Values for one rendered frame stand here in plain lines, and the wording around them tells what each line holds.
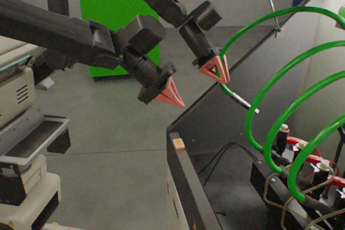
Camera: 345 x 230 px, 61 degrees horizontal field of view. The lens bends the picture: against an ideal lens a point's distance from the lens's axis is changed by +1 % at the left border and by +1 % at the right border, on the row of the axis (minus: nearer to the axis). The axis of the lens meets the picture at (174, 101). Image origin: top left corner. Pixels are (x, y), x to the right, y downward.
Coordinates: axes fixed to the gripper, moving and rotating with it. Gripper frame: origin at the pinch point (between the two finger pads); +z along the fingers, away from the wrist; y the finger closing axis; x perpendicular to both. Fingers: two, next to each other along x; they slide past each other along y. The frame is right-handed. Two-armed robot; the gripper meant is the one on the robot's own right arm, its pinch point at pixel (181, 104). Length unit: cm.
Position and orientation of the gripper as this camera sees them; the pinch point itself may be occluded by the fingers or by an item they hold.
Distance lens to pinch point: 69.3
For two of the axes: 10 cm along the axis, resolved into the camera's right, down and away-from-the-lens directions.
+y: 7.1, -6.1, -3.5
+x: 0.5, -4.5, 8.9
